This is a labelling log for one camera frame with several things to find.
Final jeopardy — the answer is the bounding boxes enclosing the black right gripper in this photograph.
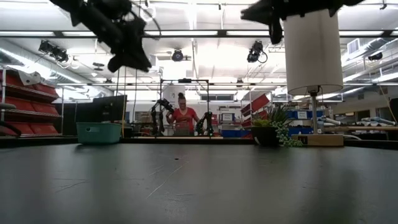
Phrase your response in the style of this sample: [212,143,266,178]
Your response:
[240,0,365,45]

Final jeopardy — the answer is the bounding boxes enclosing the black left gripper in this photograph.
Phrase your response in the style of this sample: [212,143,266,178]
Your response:
[49,0,153,74]

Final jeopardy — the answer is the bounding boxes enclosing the black background monitor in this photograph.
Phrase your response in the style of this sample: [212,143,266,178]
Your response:
[92,95,128,123]

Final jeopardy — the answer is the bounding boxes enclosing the white background banner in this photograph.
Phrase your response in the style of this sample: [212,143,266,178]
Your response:
[162,85,187,108]

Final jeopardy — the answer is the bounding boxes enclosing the white shade table lamp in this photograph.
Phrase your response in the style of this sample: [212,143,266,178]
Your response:
[282,8,345,147]

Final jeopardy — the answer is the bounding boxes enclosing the black ceiling spotlight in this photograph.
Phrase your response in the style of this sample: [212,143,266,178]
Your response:
[38,39,70,64]

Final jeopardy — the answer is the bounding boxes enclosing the person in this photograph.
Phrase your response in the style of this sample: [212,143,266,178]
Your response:
[165,92,201,137]

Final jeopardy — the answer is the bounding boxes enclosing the teal plastic bin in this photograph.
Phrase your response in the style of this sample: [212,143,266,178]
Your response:
[75,121,123,145]

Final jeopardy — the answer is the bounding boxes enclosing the tilted red bin rack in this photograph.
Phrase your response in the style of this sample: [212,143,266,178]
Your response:
[241,93,271,118]

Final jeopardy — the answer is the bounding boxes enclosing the red bin shelving rack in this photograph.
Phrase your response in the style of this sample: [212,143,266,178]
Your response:
[0,68,64,139]

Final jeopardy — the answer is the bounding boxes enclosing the blue background shelf bins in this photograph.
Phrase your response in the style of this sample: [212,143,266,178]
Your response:
[287,110,315,121]

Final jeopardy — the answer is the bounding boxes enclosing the potted artificial succulent plant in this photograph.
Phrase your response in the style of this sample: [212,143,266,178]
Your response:
[249,103,304,149]

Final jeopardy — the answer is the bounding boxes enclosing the blue storage bin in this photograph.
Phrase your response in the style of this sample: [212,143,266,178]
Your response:
[221,129,251,139]

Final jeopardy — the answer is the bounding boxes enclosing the background wooden worktable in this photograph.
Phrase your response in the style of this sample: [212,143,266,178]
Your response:
[323,115,398,141]

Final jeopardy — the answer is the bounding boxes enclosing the black hanging camera with cable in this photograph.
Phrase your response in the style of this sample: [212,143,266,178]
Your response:
[246,40,269,65]

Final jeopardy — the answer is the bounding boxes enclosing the black round ceiling camera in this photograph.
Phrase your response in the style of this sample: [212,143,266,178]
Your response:
[171,49,185,63]

